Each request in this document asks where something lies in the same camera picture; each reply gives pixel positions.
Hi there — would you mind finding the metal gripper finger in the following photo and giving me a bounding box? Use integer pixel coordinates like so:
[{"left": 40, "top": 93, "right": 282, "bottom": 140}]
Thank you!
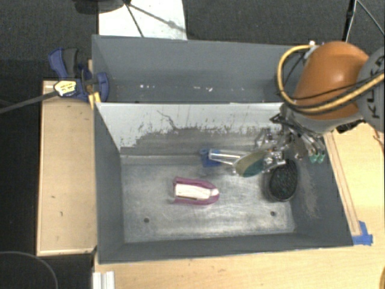
[
  {"left": 263, "top": 151, "right": 284, "bottom": 162},
  {"left": 262, "top": 160, "right": 287, "bottom": 174}
]

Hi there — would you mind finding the yellow and green round disc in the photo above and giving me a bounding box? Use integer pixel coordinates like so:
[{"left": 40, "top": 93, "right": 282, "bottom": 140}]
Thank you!
[{"left": 230, "top": 150, "right": 268, "bottom": 178}]

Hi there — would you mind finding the black oval mesh brush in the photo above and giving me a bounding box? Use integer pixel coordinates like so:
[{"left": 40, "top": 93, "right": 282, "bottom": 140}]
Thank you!
[{"left": 262, "top": 159, "right": 299, "bottom": 203}]

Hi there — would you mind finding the clear tube with blue cap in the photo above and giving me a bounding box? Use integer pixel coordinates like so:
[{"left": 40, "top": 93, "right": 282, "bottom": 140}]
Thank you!
[{"left": 199, "top": 148, "right": 243, "bottom": 168}]

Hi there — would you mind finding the purple and white stapler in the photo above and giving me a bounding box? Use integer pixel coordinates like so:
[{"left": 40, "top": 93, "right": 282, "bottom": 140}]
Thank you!
[{"left": 171, "top": 176, "right": 220, "bottom": 206}]

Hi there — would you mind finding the grey metal bin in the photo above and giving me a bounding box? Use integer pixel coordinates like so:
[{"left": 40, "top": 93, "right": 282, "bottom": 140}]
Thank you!
[{"left": 91, "top": 34, "right": 354, "bottom": 264}]

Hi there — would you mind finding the pale wood board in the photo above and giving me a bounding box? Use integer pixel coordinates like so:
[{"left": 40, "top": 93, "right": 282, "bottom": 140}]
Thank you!
[{"left": 35, "top": 79, "right": 99, "bottom": 257}]

